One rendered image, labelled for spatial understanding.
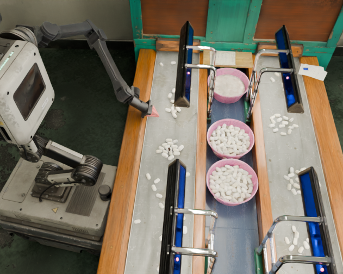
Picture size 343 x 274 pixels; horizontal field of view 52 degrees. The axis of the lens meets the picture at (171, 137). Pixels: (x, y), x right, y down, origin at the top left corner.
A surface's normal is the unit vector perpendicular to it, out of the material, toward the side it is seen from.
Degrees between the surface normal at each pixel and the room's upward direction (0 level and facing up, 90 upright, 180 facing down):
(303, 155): 0
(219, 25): 90
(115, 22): 90
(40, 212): 0
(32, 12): 90
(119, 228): 0
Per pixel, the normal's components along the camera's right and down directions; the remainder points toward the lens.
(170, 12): -0.07, 0.80
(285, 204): 0.00, -0.60
